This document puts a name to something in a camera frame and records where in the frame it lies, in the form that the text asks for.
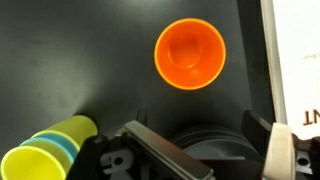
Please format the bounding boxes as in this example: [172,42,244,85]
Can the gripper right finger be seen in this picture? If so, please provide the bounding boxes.
[262,123,295,180]

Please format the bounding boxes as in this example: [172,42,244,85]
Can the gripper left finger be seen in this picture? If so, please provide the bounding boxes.
[123,121,215,180]

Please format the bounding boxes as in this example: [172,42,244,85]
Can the orange plastic cup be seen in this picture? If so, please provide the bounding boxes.
[154,18,226,91]

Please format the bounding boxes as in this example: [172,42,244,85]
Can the yellow-green plastic cup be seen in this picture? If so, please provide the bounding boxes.
[33,115,98,152]

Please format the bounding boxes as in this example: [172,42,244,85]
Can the blue plastic cup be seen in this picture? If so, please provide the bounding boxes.
[21,133,78,162]

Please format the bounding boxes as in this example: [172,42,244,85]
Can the yellow plastic cup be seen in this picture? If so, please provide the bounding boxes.
[1,144,72,180]

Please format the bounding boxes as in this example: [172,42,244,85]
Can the stacked black bowls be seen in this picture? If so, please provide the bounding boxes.
[171,126,262,161]

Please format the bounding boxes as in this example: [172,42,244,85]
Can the orange textbook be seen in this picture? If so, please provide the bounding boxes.
[261,0,320,140]

